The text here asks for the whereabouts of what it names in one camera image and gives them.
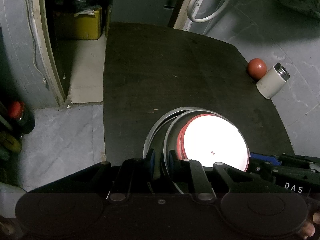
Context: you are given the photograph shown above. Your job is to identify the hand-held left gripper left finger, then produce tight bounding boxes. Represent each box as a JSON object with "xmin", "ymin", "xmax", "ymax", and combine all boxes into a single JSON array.
[{"xmin": 75, "ymin": 149, "xmax": 157, "ymax": 202}]

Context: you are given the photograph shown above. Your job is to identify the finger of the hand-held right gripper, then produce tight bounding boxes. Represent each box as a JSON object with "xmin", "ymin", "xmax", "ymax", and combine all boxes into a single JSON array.
[
  {"xmin": 249, "ymin": 152, "xmax": 320, "ymax": 166},
  {"xmin": 247, "ymin": 164, "xmax": 275, "ymax": 180}
]

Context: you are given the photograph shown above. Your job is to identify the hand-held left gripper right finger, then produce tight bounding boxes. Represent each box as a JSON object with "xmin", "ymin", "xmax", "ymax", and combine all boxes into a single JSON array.
[{"xmin": 168, "ymin": 149, "xmax": 253, "ymax": 203}]

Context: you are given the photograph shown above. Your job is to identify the small steel plate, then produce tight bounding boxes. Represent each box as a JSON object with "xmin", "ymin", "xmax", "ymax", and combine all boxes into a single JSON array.
[{"xmin": 149, "ymin": 109, "xmax": 218, "ymax": 180}]

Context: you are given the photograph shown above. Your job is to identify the steel bowl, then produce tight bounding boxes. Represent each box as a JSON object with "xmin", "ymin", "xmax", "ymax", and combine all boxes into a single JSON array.
[{"xmin": 163, "ymin": 109, "xmax": 250, "ymax": 194}]

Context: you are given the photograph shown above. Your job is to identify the person's right hand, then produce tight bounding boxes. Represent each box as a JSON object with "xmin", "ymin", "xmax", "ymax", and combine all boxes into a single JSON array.
[{"xmin": 299, "ymin": 211, "xmax": 320, "ymax": 240}]

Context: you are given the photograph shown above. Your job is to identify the white thermos cup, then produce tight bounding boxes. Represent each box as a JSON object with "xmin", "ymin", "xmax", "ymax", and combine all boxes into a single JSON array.
[{"xmin": 256, "ymin": 63, "xmax": 290, "ymax": 99}]

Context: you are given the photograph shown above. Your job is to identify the red ball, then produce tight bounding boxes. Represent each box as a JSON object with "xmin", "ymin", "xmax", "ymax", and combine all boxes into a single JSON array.
[{"xmin": 247, "ymin": 58, "xmax": 267, "ymax": 81}]

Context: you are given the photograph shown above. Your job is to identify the dark bottle with red cap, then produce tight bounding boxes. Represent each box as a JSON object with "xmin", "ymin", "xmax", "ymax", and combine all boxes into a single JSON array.
[{"xmin": 7, "ymin": 102, "xmax": 35, "ymax": 135}]

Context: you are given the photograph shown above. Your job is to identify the yellow plastic item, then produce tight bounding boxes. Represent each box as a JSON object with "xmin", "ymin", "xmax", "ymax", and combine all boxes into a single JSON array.
[{"xmin": 0, "ymin": 130, "xmax": 22, "ymax": 153}]

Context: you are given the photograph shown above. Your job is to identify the peeling white door jamb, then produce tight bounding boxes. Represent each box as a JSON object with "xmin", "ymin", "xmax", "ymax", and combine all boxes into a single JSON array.
[{"xmin": 174, "ymin": 0, "xmax": 208, "ymax": 32}]

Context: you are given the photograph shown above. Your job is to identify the white plastic container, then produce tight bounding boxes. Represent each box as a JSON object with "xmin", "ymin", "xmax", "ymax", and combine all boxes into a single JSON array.
[{"xmin": 0, "ymin": 182, "xmax": 27, "ymax": 218}]

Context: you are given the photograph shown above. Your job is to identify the yellow box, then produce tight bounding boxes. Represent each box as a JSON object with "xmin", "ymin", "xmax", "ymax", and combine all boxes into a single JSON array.
[{"xmin": 56, "ymin": 7, "xmax": 103, "ymax": 40}]

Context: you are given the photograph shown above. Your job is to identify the dark cabinet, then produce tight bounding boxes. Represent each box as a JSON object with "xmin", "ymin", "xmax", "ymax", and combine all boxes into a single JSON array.
[{"xmin": 110, "ymin": 0, "xmax": 193, "ymax": 28}]

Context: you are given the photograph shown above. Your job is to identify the pale door frame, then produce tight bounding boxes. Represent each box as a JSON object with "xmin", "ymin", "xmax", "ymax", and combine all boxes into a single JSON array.
[{"xmin": 22, "ymin": 0, "xmax": 68, "ymax": 105}]

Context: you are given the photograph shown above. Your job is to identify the white hose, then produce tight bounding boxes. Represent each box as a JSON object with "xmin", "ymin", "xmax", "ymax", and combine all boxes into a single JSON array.
[{"xmin": 187, "ymin": 0, "xmax": 237, "ymax": 23}]

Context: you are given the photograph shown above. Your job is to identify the thin wall cable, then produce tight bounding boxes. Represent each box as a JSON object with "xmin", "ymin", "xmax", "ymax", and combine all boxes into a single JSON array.
[{"xmin": 26, "ymin": 0, "xmax": 49, "ymax": 89}]

